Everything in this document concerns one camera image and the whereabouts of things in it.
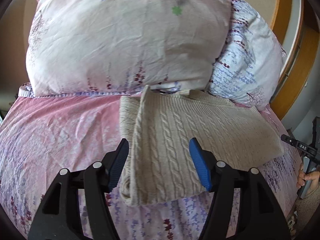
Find beige cable-knit sweater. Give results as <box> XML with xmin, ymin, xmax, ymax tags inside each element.
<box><xmin>118</xmin><ymin>84</ymin><xmax>285</xmax><ymax>208</ymax></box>

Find person right hand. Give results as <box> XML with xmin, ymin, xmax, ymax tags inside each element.
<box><xmin>296</xmin><ymin>164</ymin><xmax>319</xmax><ymax>194</ymax></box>

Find pink floral bed sheet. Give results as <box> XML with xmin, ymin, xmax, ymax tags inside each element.
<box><xmin>0</xmin><ymin>82</ymin><xmax>304</xmax><ymax>240</ymax></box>

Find white blue floral pillow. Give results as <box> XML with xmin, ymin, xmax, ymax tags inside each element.
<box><xmin>207</xmin><ymin>0</ymin><xmax>286</xmax><ymax>111</ymax></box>

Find pale pink floral pillow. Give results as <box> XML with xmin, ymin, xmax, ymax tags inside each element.
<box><xmin>26</xmin><ymin>0</ymin><xmax>231</xmax><ymax>96</ymax></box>

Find wooden glass door frame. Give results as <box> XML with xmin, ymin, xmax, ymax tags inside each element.
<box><xmin>270</xmin><ymin>0</ymin><xmax>319</xmax><ymax>120</ymax></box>

